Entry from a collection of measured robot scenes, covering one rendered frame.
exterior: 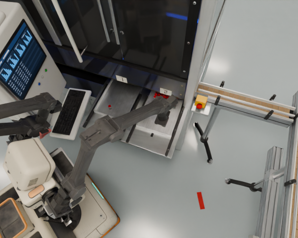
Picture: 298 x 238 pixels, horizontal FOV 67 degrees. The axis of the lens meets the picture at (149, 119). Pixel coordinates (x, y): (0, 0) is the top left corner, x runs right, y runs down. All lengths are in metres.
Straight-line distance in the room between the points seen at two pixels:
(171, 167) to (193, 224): 0.56
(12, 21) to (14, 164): 0.78
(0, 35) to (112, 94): 0.80
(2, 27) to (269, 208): 2.05
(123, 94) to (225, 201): 1.44
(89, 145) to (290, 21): 3.70
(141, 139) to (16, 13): 1.05
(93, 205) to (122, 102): 0.95
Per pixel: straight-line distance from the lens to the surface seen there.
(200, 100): 1.58
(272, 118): 1.80
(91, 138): 0.89
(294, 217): 1.56
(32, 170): 1.15
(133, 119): 0.99
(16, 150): 1.21
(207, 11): 1.09
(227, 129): 2.70
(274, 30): 3.90
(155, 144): 1.57
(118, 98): 1.77
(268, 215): 1.96
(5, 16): 1.54
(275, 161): 2.09
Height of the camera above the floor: 2.34
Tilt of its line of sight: 62 degrees down
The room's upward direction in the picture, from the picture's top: 5 degrees counter-clockwise
